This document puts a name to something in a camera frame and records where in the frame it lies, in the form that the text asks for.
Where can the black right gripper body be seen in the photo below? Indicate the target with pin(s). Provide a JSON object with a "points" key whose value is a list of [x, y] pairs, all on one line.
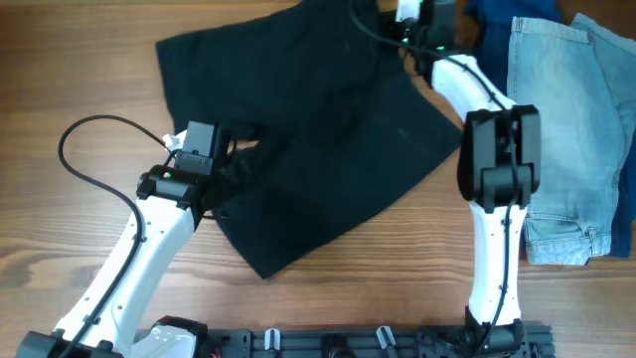
{"points": [[390, 20]]}

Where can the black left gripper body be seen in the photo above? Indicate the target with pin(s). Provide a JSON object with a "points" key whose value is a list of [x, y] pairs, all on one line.
{"points": [[240, 162]]}

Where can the black shorts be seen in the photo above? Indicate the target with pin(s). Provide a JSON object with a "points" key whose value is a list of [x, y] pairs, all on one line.
{"points": [[342, 130]]}

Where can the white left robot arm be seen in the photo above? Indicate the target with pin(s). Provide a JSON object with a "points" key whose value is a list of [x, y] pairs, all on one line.
{"points": [[166, 214]]}

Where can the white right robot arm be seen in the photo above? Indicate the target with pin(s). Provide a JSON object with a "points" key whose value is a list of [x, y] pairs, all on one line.
{"points": [[499, 170]]}

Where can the dark blue garment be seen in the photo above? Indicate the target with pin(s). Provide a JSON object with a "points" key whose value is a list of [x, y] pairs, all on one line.
{"points": [[497, 40]]}

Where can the light blue denim shorts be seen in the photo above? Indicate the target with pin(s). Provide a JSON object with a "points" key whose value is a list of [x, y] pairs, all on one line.
{"points": [[571, 134]]}

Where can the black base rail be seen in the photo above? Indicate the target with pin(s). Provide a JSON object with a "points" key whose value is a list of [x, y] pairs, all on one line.
{"points": [[526, 340]]}

